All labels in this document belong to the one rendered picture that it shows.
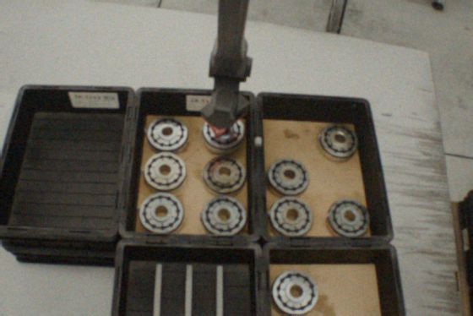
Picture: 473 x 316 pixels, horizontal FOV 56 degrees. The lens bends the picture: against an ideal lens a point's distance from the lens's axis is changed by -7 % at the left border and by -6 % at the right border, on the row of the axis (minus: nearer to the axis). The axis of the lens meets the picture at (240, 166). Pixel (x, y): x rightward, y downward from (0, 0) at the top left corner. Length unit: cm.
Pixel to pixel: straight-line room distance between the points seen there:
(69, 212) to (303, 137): 62
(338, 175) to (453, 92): 168
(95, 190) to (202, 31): 74
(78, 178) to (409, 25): 235
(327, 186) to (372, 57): 65
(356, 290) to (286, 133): 45
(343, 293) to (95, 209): 61
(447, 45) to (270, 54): 167
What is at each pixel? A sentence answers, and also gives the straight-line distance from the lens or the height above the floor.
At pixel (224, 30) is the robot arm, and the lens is 79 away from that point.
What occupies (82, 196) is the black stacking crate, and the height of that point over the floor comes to 83.
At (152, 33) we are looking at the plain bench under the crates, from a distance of 165.
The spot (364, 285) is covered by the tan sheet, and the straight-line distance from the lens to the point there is 113.
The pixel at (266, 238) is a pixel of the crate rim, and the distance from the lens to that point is 100.
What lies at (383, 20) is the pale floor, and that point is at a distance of 302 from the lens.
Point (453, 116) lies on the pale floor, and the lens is 270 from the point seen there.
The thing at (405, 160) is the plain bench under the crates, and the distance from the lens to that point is 149.
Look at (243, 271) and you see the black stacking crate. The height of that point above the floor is 83.
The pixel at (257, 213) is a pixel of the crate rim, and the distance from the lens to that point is 103.
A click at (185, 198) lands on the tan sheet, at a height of 83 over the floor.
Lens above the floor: 185
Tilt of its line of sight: 60 degrees down
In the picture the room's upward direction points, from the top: 11 degrees clockwise
